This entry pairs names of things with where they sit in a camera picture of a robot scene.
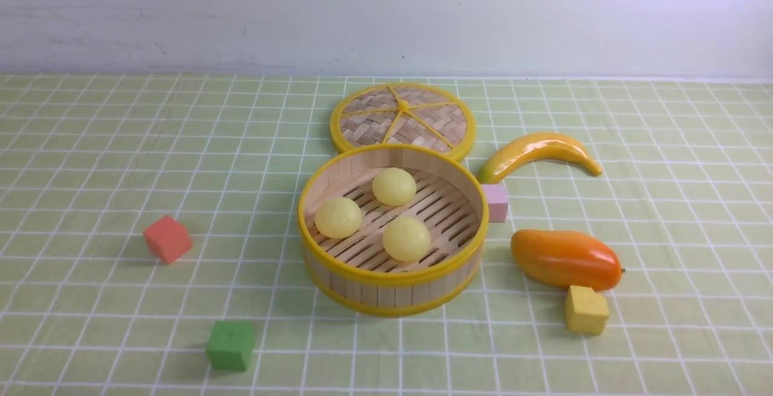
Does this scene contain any red foam cube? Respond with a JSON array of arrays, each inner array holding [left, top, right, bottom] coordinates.
[[143, 215, 193, 264]]

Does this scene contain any green checkered tablecloth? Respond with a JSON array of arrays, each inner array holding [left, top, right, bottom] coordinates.
[[1, 74, 772, 395]]

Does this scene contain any orange plastic mango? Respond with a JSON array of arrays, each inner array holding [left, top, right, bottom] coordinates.
[[510, 230, 626, 291]]

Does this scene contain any yellow plastic banana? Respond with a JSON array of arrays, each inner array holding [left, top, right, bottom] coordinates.
[[476, 132, 603, 184]]

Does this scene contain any woven bamboo steamer lid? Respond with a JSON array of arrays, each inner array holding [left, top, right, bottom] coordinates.
[[329, 82, 476, 162]]

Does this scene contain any bamboo steamer tray yellow rim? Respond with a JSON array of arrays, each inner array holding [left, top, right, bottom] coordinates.
[[297, 144, 489, 317]]

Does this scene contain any green foam cube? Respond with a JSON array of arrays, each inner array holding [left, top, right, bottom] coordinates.
[[205, 320, 255, 372]]

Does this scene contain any pink foam cube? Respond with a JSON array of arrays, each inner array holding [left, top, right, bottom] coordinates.
[[481, 182, 510, 223]]

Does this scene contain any yellow foam cube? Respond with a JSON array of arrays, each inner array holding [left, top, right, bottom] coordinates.
[[564, 286, 610, 335]]

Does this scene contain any pale yellow bun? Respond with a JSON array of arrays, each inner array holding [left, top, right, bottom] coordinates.
[[314, 196, 362, 239], [382, 216, 431, 262], [371, 167, 417, 206]]

